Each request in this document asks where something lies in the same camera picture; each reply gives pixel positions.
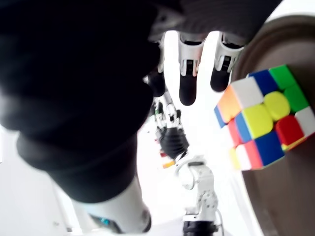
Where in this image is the dark brown round plate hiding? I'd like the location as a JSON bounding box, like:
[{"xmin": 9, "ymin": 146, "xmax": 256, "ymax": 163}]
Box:
[{"xmin": 231, "ymin": 15, "xmax": 315, "ymax": 236}]

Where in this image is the multicoloured Rubik's cube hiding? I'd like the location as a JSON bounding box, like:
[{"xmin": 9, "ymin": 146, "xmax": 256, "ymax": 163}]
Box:
[{"xmin": 213, "ymin": 64, "xmax": 315, "ymax": 172}]

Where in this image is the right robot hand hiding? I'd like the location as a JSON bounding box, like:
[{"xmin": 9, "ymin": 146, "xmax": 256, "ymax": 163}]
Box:
[{"xmin": 0, "ymin": 0, "xmax": 284, "ymax": 234}]

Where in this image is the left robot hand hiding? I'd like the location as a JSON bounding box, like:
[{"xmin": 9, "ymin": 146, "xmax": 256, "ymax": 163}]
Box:
[{"xmin": 152, "ymin": 90, "xmax": 190, "ymax": 160}]

